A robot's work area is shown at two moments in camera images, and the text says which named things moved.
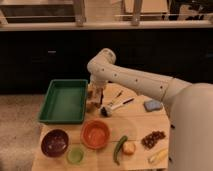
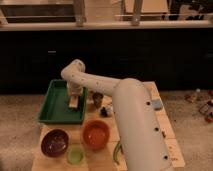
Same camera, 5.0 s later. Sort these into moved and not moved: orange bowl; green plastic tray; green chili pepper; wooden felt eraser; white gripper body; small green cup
Moved: wooden felt eraser; white gripper body
Not moved: small green cup; green chili pepper; orange bowl; green plastic tray
